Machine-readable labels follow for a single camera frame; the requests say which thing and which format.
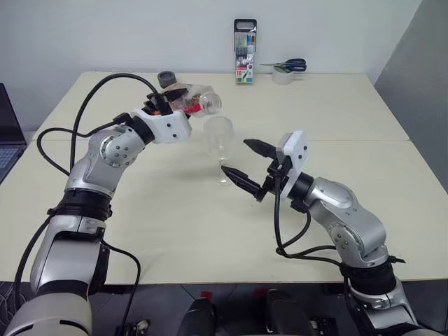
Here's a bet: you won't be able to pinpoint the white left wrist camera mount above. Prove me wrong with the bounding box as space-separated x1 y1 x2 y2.
132 108 193 144

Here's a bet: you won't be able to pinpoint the blue handled scissors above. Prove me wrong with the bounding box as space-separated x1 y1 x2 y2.
258 57 308 73

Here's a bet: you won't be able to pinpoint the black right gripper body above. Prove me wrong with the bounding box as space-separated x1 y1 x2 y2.
256 156 291 204

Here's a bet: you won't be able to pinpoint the clear plastic bottle red label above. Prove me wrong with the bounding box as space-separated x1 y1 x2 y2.
169 83 223 119

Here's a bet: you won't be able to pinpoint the white tape roll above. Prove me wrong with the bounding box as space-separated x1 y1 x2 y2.
272 66 295 86

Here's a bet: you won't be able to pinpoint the dark rounded shape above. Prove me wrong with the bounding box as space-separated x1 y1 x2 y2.
264 288 311 336
183 297 218 336

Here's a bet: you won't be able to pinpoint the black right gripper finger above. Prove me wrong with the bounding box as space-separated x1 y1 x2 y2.
220 166 265 198
243 138 279 162

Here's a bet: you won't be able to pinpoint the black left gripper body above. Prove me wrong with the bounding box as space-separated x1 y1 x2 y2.
143 89 175 117

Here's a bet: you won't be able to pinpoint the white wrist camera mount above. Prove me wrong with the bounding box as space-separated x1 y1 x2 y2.
132 108 193 144
276 129 309 202

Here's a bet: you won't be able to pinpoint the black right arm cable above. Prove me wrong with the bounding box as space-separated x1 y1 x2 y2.
274 164 368 326

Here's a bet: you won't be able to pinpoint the dark laptop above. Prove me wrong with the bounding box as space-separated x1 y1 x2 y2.
0 83 28 185

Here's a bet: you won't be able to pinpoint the marker pen pack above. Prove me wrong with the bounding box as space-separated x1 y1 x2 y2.
233 18 257 85

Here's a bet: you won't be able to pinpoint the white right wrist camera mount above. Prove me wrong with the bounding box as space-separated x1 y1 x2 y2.
276 129 309 202

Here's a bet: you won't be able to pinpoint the small dark bottle cap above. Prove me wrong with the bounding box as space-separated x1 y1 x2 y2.
157 71 177 89

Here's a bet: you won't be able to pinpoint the clear wine glass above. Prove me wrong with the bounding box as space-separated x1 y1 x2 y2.
204 117 235 186

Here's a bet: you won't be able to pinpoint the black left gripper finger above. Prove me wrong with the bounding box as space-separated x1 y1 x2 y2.
162 86 191 104

